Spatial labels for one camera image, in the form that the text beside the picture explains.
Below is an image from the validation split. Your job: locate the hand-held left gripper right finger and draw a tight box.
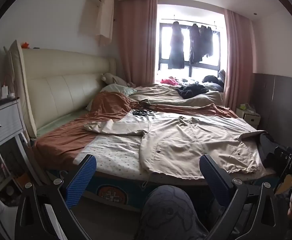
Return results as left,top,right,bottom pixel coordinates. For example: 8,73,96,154
199,154,280,240

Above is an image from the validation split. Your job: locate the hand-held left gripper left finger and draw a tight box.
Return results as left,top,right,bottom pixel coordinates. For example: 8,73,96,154
15,154,98,240

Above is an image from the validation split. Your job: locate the black clothes heap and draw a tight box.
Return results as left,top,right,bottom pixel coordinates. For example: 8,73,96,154
175,84,209,99

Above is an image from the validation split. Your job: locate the dark clothes pile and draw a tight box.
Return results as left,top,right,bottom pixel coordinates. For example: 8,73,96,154
202,75,224,91

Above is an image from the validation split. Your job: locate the dark cloth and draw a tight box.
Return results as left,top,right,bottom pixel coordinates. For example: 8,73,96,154
258,133,280,168

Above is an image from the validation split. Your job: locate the white dotted blanket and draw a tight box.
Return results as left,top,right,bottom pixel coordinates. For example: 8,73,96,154
82,112,259,180

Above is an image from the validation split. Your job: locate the rust brown blanket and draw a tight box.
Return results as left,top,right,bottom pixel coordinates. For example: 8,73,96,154
33,91,239,170

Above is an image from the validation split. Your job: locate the person's patterned trouser leg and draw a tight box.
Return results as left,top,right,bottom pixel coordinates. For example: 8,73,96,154
135,185,209,240

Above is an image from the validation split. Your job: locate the small white cabinet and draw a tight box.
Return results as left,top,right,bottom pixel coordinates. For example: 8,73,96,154
236,107,261,128

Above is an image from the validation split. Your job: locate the pale green bed sheet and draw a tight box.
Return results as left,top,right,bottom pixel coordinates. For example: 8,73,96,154
36,109,93,137

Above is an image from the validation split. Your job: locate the pale green pillow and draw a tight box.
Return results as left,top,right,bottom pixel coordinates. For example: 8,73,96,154
86,84,134,110

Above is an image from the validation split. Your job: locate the cream padded headboard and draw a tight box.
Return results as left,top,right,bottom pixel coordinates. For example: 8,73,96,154
7,40,118,138

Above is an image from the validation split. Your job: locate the white nightstand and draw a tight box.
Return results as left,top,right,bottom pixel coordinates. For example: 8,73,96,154
0,99,44,205

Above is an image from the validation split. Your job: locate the beige duvet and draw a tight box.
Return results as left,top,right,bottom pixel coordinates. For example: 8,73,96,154
130,84,224,108

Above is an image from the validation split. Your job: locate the grey stuffed toy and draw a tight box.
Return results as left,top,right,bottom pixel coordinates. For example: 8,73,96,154
101,73,134,88

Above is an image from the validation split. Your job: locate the red garment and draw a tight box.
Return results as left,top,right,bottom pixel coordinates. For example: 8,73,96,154
160,76,179,85

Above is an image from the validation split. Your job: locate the black framed window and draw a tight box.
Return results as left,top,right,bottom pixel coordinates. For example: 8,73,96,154
158,22,222,81

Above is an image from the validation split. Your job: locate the pink curtain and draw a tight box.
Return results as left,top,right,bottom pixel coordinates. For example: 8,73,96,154
222,9,255,113
113,0,159,86

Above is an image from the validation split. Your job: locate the white charger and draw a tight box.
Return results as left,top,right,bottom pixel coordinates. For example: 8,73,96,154
0,86,16,99

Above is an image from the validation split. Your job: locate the dark hanging garment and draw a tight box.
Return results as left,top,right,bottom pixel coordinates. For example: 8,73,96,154
188,23,201,65
200,24,214,62

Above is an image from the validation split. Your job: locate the hanging beige shirt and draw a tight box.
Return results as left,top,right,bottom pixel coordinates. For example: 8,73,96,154
79,0,115,47

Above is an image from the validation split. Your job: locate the black cables bundle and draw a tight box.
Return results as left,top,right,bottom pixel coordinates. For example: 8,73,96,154
131,108,154,117

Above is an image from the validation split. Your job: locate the clothes rail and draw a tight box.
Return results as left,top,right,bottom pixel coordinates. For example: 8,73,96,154
161,17,223,31

